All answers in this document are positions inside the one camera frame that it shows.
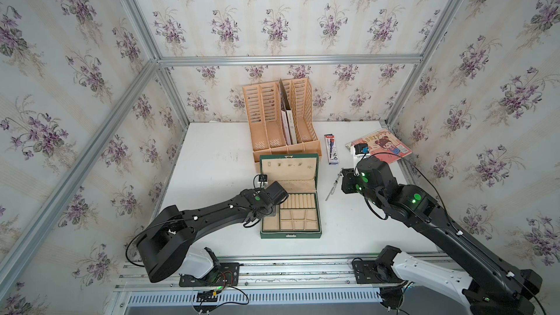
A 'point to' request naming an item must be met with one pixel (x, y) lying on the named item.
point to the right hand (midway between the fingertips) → (345, 171)
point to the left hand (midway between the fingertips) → (270, 209)
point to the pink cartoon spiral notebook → (383, 145)
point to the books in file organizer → (288, 117)
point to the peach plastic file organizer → (264, 106)
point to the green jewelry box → (298, 216)
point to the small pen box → (331, 149)
